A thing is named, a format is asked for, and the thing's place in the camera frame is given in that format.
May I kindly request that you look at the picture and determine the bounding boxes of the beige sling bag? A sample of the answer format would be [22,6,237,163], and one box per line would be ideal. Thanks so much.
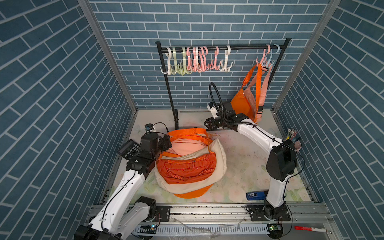
[154,139,227,199]

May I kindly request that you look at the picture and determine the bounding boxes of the dark orange mesh bag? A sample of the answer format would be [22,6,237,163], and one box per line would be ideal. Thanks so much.
[156,128,217,185]

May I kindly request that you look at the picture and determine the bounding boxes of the red white marker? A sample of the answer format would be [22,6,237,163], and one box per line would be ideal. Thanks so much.
[295,226,327,233]

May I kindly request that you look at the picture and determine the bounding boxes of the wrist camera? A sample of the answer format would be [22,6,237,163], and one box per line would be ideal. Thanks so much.
[207,102,218,119]
[145,124,155,133]

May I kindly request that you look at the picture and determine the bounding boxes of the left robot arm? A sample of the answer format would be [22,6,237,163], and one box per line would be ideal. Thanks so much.
[74,132,172,240]

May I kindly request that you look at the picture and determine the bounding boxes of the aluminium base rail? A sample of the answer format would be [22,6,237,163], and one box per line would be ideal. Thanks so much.
[77,202,344,240]

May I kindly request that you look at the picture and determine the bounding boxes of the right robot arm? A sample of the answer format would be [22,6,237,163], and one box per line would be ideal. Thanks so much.
[204,83,299,221]

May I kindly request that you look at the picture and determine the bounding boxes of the green plastic hook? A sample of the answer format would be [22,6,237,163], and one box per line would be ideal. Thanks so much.
[181,47,192,76]
[171,47,182,75]

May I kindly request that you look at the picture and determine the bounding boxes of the white plastic hook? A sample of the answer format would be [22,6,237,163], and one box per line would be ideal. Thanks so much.
[161,47,173,76]

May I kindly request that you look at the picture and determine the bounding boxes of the black calculator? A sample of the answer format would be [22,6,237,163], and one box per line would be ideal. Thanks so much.
[118,139,140,161]

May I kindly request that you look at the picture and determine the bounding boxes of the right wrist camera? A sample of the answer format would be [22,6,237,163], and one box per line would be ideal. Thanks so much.
[207,102,218,119]

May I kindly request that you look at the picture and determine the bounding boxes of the pink pen cup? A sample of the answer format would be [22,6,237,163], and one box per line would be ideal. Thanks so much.
[286,129,302,152]

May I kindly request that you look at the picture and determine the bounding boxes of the black clothes rack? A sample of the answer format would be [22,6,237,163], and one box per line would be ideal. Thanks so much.
[155,38,292,130]

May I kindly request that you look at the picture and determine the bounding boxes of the orange sling bag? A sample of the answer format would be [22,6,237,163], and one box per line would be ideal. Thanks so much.
[231,64,263,124]
[171,183,213,199]

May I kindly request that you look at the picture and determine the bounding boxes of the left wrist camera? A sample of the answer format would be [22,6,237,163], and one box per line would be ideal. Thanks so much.
[145,124,155,133]

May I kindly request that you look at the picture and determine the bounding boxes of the blue black stapler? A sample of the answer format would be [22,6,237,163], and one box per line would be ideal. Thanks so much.
[246,191,268,201]

